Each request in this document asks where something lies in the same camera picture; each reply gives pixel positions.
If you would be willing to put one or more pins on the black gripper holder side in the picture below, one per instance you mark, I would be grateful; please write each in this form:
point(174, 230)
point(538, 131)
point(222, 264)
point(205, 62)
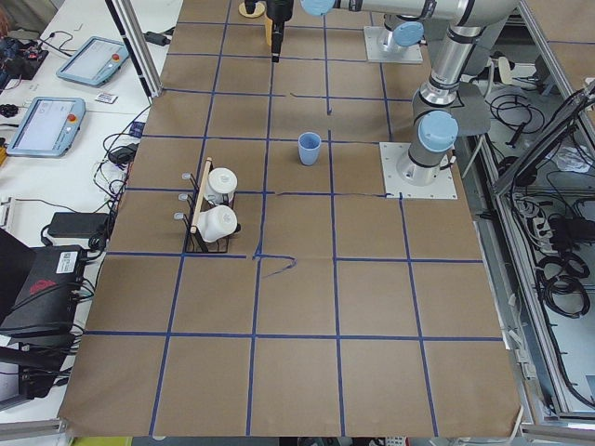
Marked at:
point(279, 9)

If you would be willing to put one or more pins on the light blue plastic cup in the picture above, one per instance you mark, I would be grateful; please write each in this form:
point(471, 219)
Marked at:
point(309, 145)

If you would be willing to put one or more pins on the silver robot arm near holder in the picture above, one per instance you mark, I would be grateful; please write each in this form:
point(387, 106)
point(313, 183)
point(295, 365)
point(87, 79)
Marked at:
point(400, 33)

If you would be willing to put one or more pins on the silver robot arm near rack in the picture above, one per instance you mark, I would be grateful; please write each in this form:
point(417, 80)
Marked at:
point(435, 128)

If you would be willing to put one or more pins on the upper blue teach pendant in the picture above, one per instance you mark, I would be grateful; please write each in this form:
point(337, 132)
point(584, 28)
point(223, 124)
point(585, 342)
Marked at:
point(95, 62)

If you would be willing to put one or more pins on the blue teach pendant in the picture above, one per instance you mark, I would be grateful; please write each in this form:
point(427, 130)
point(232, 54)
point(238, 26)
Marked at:
point(95, 62)
point(48, 128)

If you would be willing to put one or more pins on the white mug lower on rack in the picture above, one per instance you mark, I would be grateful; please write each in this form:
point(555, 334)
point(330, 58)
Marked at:
point(218, 222)

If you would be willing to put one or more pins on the lower blue teach pendant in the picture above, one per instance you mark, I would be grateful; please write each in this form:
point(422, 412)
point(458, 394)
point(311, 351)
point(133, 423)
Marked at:
point(48, 128)

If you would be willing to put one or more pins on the black power adapter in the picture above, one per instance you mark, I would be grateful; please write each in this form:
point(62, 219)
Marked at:
point(77, 225)

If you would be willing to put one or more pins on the black computer box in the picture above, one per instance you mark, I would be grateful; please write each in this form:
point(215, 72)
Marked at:
point(37, 287)

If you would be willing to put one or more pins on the white base plate holder side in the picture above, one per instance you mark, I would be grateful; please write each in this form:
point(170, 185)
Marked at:
point(374, 52)

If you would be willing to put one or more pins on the aluminium frame post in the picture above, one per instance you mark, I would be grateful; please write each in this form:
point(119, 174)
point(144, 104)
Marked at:
point(127, 24)

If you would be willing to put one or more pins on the white base plate rack side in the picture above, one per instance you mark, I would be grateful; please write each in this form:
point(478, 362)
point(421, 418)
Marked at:
point(404, 179)

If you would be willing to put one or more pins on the black wire cup rack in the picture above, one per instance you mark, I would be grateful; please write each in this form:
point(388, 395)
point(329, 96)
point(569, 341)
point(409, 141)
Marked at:
point(197, 203)

